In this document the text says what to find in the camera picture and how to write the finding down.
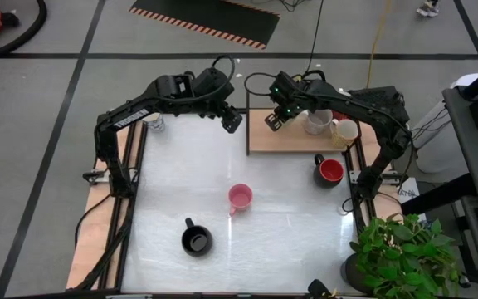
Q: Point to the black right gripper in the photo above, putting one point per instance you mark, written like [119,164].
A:
[289,93]

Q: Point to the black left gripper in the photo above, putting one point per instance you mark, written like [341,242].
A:
[214,85]

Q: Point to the grey floral patterned mug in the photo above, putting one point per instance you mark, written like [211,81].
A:
[318,124]

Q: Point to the black mug red interior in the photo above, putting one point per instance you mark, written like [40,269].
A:
[331,170]

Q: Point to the pink ceramic mug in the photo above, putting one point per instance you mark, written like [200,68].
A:
[240,198]

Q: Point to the matte black round mug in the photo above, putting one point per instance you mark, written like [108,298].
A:
[197,243]

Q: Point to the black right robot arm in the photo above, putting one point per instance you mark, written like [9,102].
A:
[363,110]

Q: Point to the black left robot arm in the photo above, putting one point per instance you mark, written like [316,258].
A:
[131,118]

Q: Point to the wooden tray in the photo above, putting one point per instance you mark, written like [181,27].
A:
[264,137]

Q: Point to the black floor mat orange stripes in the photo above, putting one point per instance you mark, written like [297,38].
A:
[206,16]

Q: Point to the black perforated computer case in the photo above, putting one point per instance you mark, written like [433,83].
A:
[382,97]

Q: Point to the white printed paper sheet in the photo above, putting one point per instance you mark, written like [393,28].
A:
[409,194]

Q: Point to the potted green leafy plant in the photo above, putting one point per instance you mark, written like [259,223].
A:
[401,257]

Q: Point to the person's foot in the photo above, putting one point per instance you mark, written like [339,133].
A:
[427,9]

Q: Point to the black handheld video camera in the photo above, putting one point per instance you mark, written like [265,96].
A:
[318,290]

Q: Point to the black aluminium table frame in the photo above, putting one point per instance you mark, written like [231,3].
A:
[119,270]

